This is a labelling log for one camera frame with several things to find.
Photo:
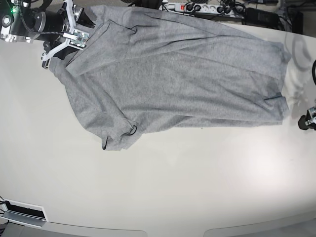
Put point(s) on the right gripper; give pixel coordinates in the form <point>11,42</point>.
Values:
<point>54,22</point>

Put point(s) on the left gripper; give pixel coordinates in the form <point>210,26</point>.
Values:
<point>308,121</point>

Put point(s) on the grey cable tray box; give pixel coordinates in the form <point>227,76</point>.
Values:
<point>22,213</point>

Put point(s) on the black power adapter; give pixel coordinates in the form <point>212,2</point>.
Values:
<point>261,18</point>

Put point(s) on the grey t-shirt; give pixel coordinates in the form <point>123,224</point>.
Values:
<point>145,71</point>

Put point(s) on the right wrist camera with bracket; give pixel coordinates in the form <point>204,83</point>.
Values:
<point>71,38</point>

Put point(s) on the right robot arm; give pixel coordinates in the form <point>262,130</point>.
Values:
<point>20,22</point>

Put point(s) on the white power strip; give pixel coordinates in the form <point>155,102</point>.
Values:
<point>200,8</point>

